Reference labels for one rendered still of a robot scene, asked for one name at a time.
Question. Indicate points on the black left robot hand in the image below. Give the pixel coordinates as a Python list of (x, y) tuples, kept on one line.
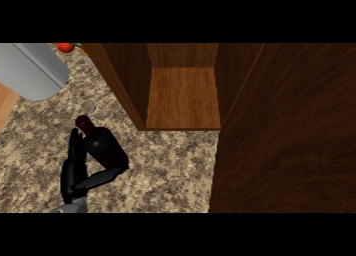
[(74, 166)]

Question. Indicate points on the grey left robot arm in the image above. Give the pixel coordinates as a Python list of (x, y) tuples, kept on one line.
[(68, 208)]

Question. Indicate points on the dark wine bottle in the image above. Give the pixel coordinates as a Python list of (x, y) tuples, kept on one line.
[(103, 146)]

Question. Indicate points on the brown wooden cabinet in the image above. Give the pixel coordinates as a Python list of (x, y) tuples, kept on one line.
[(181, 96)]

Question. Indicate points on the dark brown cabinet door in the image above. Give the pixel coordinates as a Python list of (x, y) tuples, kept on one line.
[(292, 133)]

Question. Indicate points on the grey rounded appliance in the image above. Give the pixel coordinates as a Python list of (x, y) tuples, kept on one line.
[(26, 68)]

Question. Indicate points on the red tomato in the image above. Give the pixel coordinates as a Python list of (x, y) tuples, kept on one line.
[(65, 47)]

